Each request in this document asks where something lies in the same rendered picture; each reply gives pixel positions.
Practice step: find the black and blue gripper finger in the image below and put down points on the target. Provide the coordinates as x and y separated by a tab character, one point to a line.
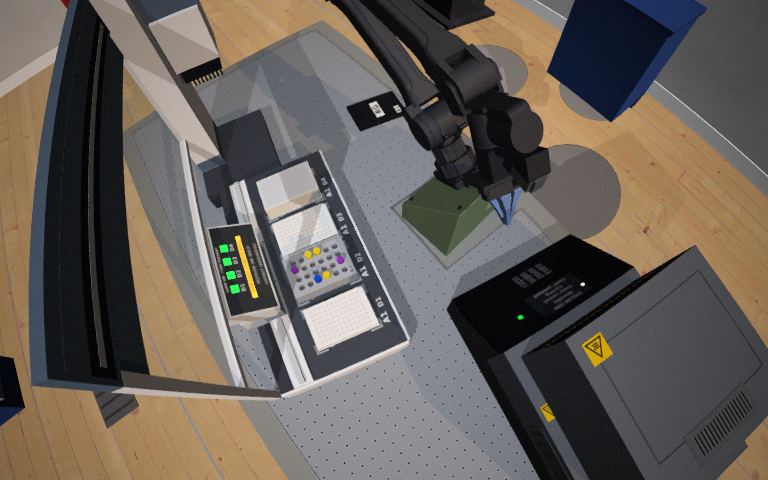
505	202
515	195

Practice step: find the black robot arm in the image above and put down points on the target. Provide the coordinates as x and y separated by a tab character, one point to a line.
510	123

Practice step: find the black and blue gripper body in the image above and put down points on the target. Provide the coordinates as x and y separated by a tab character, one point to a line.
488	190

